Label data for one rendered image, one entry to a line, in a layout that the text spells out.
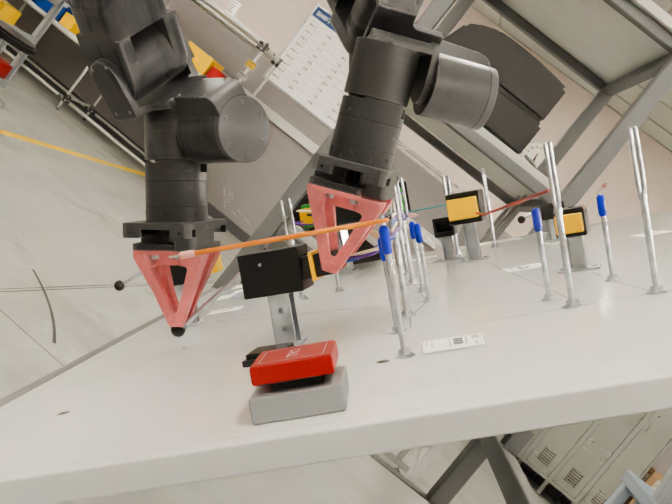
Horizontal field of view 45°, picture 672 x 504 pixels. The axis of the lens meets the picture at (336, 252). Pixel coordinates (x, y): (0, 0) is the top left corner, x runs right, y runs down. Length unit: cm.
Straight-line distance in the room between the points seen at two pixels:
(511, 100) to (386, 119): 110
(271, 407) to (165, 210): 31
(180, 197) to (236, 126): 9
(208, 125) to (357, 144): 13
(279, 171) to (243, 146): 769
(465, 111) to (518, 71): 107
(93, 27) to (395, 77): 25
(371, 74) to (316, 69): 778
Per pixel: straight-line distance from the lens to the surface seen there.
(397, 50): 69
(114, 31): 70
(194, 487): 102
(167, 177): 74
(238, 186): 847
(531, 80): 178
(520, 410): 45
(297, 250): 71
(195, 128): 70
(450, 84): 71
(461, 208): 121
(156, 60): 73
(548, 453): 779
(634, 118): 174
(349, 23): 77
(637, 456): 791
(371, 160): 69
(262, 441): 45
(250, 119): 70
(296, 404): 48
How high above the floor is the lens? 121
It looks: 5 degrees down
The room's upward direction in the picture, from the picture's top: 38 degrees clockwise
